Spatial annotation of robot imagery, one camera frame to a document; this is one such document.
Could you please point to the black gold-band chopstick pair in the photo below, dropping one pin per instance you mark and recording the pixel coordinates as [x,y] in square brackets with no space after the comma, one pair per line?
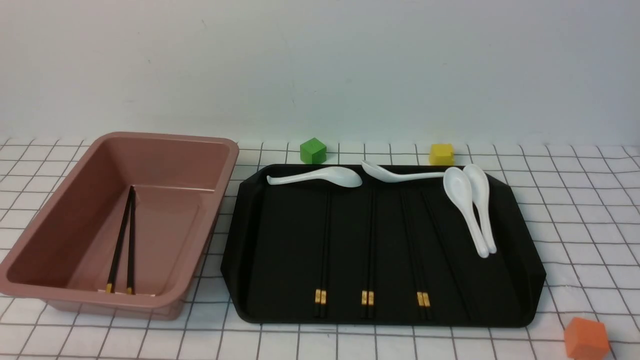
[317,291]

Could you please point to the white spoon far left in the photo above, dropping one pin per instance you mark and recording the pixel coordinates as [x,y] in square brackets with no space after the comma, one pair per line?
[340,176]

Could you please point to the white spoon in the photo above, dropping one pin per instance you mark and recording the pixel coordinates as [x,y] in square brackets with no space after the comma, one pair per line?
[480,194]
[340,176]
[459,190]
[383,175]

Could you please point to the green cube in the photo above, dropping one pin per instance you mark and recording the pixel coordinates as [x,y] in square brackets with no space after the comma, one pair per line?
[313,152]

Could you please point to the white spoon top middle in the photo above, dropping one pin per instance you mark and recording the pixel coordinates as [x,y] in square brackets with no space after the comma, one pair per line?
[383,175]

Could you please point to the plain black chopstick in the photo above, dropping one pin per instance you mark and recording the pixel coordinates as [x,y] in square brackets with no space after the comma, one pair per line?
[446,255]
[444,224]

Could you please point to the black plastic tray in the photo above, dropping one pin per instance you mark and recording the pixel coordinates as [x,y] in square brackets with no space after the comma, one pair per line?
[270,263]

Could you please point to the yellow cube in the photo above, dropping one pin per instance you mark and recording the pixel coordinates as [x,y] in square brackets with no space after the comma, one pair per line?
[442,154]

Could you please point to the white spoon right inner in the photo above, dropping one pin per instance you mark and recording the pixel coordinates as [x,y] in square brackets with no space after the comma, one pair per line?
[459,190]

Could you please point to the white spoon right outer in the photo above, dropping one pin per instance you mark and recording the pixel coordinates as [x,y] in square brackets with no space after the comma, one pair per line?
[480,194]

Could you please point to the plain black chopstick right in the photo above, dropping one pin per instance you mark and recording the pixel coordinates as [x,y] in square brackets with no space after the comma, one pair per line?
[444,224]

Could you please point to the pink rectangular plastic bin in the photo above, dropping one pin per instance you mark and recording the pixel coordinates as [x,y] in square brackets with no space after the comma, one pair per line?
[64,256]

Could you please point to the black chopstick in bin right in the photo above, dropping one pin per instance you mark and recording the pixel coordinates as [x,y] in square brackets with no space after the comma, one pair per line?
[130,278]

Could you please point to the black chopstick in bin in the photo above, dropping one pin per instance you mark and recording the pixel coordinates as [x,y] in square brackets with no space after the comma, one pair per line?
[114,267]
[130,278]

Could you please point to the black chopstick in bin left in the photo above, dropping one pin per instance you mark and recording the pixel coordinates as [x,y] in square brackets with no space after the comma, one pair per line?
[114,267]

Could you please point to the orange cube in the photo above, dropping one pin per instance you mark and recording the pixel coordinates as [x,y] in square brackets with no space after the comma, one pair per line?
[586,339]

